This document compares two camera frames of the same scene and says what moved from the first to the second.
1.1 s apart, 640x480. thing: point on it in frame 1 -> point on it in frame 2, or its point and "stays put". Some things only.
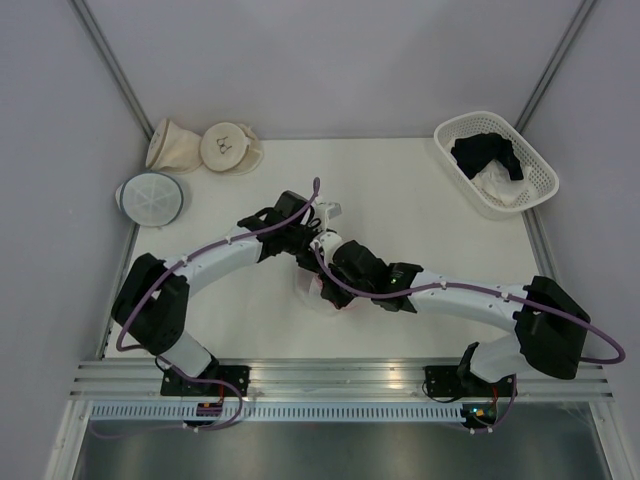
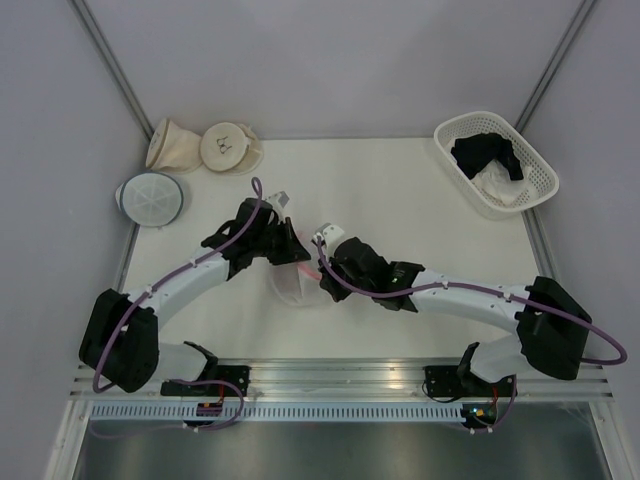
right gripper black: (329, 290) stays put
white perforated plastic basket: (499, 168) stays put
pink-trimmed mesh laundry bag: (308, 286) -> (293, 284)
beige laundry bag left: (174, 149) stays put
